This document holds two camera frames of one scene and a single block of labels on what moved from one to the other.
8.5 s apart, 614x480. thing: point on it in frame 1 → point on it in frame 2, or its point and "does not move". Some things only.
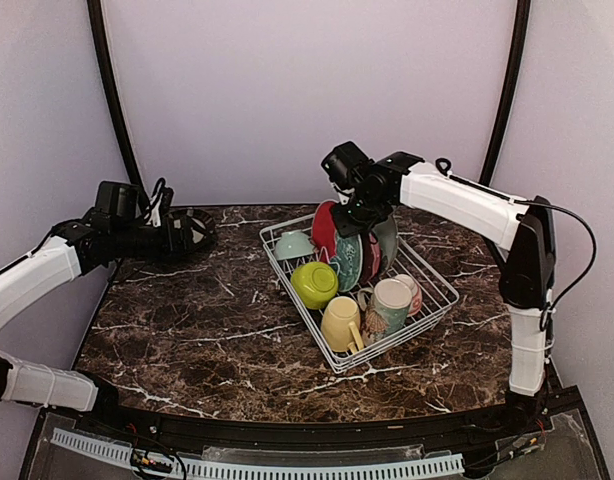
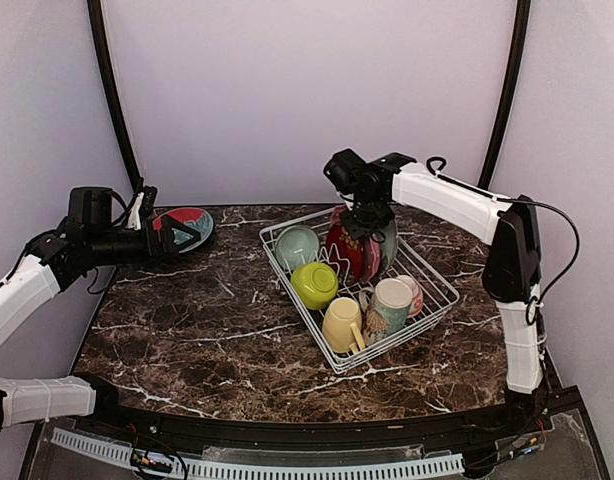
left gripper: x=185 y=245 does not move
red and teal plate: x=344 y=251 → x=189 y=216
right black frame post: x=506 y=109 does not move
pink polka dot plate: x=371 y=255 does not move
